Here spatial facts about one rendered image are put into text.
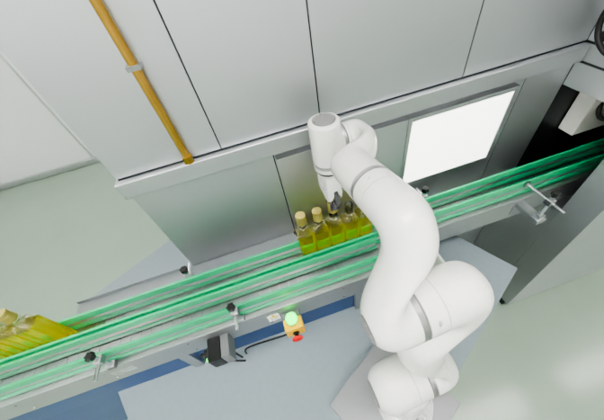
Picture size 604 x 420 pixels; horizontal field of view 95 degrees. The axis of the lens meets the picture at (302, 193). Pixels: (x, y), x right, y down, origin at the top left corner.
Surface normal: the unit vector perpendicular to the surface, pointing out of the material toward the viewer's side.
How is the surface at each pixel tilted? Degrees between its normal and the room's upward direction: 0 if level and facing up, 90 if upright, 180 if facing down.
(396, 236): 66
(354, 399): 3
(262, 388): 0
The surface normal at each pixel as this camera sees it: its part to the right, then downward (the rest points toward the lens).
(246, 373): -0.15, -0.67
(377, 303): -0.81, -0.32
